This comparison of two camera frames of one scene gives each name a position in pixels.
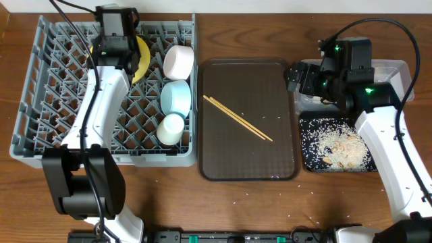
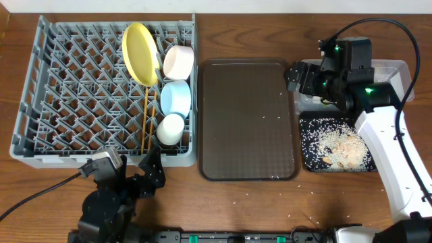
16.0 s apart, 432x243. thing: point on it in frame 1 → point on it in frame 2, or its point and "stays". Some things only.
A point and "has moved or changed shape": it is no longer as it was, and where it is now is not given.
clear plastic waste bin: [395, 73] stays
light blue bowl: [175, 98] stays
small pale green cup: [170, 130] stays
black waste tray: [331, 142] stays
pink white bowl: [178, 61] stays
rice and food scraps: [333, 144] stays
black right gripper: [310, 72] stays
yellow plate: [144, 61] has moved or changed shape
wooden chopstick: [241, 119] → [152, 123]
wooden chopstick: [233, 116] → [144, 119]
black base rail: [217, 237] stays
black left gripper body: [110, 9] → [136, 184]
